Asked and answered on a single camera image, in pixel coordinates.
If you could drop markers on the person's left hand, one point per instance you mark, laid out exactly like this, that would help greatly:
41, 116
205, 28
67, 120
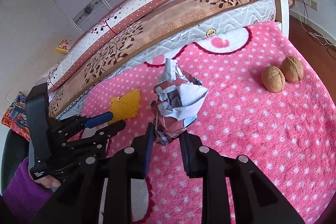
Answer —
50, 182

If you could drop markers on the bed with floral cover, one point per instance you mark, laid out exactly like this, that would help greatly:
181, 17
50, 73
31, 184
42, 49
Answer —
183, 14

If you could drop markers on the brown walnut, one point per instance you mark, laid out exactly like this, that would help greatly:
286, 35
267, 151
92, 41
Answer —
292, 69
273, 79

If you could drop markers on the printed paper wrapper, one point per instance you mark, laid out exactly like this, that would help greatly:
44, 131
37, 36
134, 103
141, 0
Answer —
181, 98

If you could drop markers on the white bed frame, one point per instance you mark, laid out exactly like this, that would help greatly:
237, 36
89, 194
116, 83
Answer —
284, 16

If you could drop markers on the pink polka-dot blanket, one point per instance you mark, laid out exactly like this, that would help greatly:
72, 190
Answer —
249, 134

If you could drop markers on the colourful printed cushion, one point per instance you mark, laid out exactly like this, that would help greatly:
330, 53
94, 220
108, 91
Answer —
15, 119

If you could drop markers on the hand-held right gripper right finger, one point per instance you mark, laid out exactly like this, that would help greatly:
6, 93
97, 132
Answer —
185, 153

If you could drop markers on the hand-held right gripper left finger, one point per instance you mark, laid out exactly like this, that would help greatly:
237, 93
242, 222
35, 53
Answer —
150, 142

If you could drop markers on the white quilted mattress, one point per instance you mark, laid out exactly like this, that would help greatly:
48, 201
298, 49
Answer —
183, 41

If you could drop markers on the yellow printed cushion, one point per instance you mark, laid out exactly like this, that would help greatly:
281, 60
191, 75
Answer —
64, 46

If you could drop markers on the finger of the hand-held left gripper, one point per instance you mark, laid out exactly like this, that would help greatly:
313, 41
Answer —
98, 119
113, 129

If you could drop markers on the person's left forearm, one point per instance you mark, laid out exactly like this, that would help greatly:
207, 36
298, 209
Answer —
23, 192

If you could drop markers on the wall socket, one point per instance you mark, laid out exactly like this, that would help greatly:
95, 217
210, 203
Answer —
312, 5

